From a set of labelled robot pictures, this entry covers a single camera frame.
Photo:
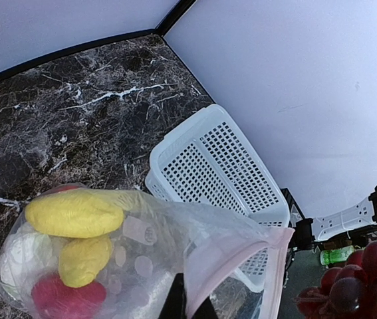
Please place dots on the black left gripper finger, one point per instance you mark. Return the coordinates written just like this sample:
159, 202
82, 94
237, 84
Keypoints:
175, 305

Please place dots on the yellow vegetable toy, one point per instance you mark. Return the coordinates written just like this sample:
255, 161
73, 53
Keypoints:
77, 213
81, 260

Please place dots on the clear zip top bag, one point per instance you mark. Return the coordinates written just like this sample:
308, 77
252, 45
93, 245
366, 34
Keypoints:
217, 250

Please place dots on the red bell pepper toy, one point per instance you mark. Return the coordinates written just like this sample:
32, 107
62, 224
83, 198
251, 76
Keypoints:
53, 299

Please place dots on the yellow vegetable toy front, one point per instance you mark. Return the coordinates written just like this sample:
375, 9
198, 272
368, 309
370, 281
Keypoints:
77, 213

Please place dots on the white plastic basket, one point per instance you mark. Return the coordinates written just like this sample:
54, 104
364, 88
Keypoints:
207, 159

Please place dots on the white cauliflower toy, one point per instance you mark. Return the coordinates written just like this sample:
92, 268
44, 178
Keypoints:
26, 253

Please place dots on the dark red grape bunch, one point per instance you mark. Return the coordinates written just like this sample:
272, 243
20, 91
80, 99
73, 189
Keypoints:
347, 292

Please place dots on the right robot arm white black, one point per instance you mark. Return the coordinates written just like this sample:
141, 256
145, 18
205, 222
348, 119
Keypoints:
357, 220

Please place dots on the green bottle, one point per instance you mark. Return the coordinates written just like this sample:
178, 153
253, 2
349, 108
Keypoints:
334, 256

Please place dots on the right black frame post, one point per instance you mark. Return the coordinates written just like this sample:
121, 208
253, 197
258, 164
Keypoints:
173, 16

